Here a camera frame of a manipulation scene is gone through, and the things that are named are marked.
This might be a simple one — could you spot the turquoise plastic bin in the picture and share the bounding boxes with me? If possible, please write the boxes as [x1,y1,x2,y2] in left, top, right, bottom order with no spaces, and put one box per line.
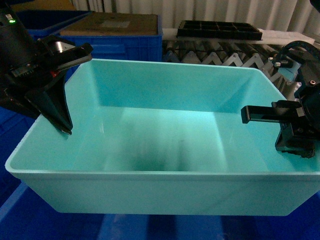
[5,59,320,216]

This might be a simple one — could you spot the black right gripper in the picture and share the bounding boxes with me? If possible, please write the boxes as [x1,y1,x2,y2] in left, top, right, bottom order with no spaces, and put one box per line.
[240,50,320,159]

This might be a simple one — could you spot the black compartment tray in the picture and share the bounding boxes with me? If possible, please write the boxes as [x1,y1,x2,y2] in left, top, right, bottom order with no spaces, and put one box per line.
[176,20,263,41]

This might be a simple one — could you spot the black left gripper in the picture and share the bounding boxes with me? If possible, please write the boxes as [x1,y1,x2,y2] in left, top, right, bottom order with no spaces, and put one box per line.
[0,34,93,135]

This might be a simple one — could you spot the white foam board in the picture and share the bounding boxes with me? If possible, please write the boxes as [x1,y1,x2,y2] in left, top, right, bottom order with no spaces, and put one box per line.
[162,28,315,45]

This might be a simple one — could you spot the expandable roller conveyor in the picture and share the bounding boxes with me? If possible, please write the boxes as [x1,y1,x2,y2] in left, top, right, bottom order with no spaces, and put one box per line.
[162,40,301,101]

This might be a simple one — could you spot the blue crate with cardboard lid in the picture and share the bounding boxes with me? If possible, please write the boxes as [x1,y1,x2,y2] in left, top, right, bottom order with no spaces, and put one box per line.
[27,11,164,63]

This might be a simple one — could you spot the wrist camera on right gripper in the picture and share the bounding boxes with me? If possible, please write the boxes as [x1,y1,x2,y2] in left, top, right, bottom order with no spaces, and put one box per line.
[268,57,301,82]

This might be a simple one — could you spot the large blue crate below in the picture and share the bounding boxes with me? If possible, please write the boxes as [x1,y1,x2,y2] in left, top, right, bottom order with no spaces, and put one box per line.
[0,115,320,240]

